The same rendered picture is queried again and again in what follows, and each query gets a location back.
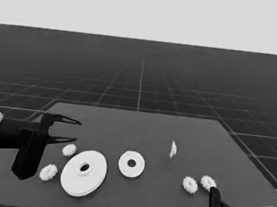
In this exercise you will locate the small white gear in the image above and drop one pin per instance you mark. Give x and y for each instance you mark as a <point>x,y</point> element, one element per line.
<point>65,150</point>
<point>204,181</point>
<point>44,173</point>
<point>186,186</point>

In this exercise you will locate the large thick white disc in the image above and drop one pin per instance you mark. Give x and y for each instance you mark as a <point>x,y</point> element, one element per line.
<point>69,179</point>

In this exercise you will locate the small white T-shaped piece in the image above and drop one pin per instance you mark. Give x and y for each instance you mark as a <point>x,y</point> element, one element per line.
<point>172,151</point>

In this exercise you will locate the white round carrier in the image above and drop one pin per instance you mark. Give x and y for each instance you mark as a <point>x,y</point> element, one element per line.
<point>124,164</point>

